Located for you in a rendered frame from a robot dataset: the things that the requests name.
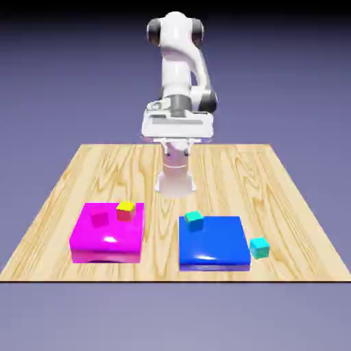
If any large blue box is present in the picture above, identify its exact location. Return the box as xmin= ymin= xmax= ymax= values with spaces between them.
xmin=178 ymin=215 xmax=252 ymax=273

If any small teal cube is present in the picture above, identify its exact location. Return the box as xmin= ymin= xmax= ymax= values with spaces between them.
xmin=249 ymin=237 xmax=271 ymax=260
xmin=184 ymin=210 xmax=204 ymax=232

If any small magenta cube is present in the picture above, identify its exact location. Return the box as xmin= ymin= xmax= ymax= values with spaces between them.
xmin=90 ymin=211 xmax=110 ymax=229

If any small yellow cube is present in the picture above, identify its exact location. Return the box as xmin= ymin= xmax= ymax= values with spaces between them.
xmin=115 ymin=201 xmax=137 ymax=222

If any large magenta box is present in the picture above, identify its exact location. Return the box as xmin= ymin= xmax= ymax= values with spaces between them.
xmin=69 ymin=202 xmax=145 ymax=265

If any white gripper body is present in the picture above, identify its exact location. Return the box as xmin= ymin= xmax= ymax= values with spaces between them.
xmin=141 ymin=108 xmax=215 ymax=144

